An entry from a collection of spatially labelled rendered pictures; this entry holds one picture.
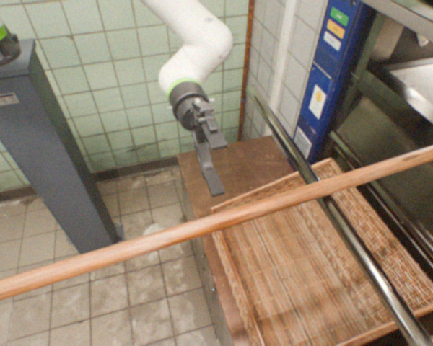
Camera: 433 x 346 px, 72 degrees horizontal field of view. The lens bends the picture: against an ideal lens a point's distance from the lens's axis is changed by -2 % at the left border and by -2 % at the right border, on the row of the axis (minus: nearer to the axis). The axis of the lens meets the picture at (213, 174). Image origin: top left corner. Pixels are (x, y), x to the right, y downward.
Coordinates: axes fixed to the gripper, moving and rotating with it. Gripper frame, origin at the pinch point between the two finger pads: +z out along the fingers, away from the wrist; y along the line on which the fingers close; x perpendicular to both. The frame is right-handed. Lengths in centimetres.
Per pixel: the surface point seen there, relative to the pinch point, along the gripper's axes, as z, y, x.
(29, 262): -67, 120, 92
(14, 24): -120, 10, 57
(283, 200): 11.4, -0.8, -8.8
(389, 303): 31.6, 2.9, -17.4
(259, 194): -23, 45, -24
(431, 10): -4.5, -24.0, -41.1
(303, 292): 11, 61, -29
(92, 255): 12.4, -0.7, 24.5
